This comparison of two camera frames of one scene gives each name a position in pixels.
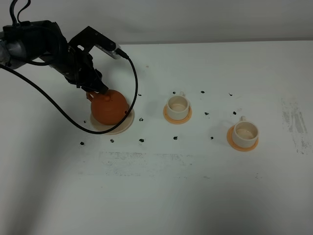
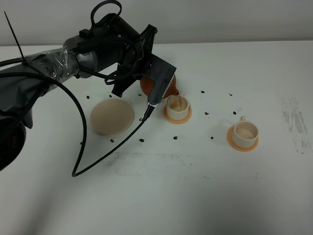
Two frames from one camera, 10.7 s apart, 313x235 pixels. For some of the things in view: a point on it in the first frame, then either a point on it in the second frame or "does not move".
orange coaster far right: [232, 143] does not move
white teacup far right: [245, 133] does not move
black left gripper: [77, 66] to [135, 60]
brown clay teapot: [107, 108] to [146, 83]
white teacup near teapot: [178, 106] does not move
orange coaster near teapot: [169, 120] does not move
